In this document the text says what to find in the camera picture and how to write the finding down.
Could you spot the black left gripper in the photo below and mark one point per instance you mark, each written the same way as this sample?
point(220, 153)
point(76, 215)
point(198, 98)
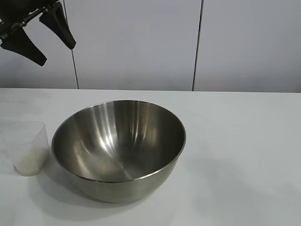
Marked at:
point(14, 11)

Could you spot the clear plastic measuring cup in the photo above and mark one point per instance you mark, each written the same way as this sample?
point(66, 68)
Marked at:
point(30, 141)

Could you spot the white rice grains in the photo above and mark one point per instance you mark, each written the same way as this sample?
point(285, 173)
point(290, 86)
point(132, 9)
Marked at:
point(30, 164)

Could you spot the stainless steel mixing bowl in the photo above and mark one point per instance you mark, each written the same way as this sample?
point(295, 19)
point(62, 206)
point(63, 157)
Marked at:
point(117, 146)

